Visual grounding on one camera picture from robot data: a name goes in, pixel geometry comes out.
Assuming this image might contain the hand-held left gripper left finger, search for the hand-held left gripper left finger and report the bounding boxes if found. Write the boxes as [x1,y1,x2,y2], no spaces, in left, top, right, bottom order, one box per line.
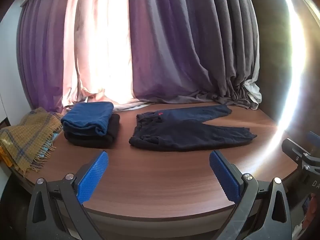
[26,150,109,240]

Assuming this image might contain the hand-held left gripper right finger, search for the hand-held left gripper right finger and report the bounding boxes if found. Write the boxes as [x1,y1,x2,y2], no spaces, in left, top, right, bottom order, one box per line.
[209,150,293,240]

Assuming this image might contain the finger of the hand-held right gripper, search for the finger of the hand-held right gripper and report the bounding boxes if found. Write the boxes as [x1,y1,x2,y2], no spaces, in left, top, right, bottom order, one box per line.
[282,138,310,160]
[307,131,320,144]

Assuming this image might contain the navy blue pants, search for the navy blue pants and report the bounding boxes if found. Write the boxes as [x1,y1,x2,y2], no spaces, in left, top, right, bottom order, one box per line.
[129,104,258,152]

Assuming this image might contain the red orange cloth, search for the red orange cloth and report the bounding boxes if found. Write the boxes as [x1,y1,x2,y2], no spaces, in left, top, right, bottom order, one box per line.
[294,192,320,240]

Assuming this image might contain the folded black garment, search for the folded black garment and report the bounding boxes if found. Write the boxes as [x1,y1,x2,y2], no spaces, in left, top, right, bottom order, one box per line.
[64,113,120,148]

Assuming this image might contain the light blue cloth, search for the light blue cloth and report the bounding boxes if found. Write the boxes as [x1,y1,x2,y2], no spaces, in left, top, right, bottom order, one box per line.
[41,132,59,159]

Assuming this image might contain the folded blue garment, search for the folded blue garment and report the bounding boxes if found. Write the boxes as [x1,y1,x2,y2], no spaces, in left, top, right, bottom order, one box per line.
[61,102,114,137]

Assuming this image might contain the white curtain cloth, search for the white curtain cloth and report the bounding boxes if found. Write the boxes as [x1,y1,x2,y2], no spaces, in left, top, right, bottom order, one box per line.
[244,79,262,110]

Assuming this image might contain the yellow plaid fringed blanket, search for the yellow plaid fringed blanket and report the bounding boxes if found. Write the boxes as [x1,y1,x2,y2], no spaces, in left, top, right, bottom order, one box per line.
[0,107,63,174]

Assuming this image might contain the orange item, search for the orange item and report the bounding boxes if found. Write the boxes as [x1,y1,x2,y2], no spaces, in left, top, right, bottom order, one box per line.
[0,146,12,167]

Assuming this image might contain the grey curtain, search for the grey curtain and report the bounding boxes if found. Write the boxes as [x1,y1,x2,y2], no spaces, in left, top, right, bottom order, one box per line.
[180,0,260,109]

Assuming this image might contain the purple curtain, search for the purple curtain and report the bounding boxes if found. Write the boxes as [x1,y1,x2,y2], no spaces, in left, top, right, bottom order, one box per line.
[126,0,225,104]
[16,0,75,114]

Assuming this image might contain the light pink curtain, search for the light pink curtain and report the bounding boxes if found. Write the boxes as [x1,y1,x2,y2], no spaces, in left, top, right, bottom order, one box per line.
[61,0,140,112]

